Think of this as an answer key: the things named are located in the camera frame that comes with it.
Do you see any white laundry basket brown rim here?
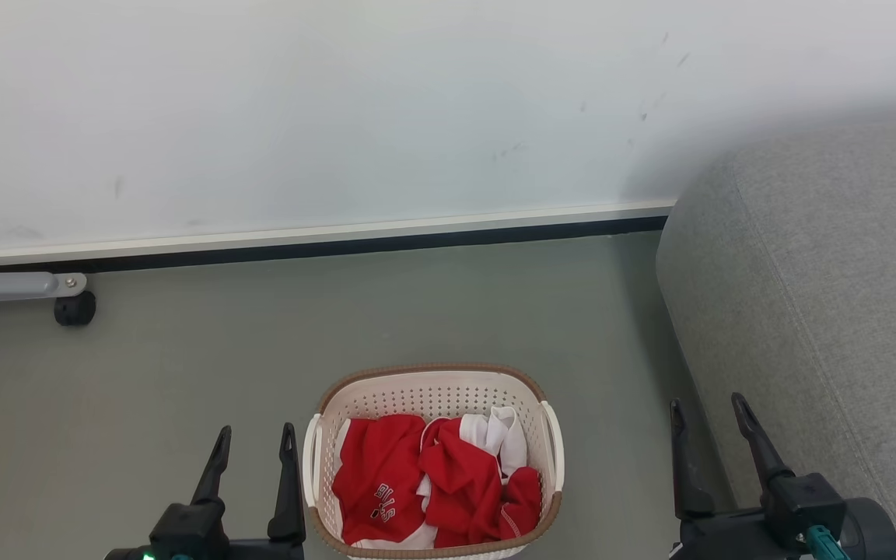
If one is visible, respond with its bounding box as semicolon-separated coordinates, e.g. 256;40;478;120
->
302;363;565;560

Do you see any black caster wheel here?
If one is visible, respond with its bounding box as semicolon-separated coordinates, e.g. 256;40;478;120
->
54;290;97;327

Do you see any teal connector plug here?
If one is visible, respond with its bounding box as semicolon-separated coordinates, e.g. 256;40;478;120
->
806;525;840;560

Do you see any grey fabric sofa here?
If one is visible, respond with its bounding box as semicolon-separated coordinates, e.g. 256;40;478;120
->
656;117;896;560

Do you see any red jersey with white print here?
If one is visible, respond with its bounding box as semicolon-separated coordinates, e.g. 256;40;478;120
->
331;415;428;548

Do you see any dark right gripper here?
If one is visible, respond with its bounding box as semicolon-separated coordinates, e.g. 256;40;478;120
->
669;393;896;560

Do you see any red garment with white trim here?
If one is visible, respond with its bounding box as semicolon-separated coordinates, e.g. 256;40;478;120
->
417;406;543;548

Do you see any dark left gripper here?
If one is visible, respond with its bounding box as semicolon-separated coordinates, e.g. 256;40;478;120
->
106;422;307;560

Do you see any white and black baseboard strip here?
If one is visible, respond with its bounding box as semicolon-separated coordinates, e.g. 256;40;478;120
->
0;199;677;274

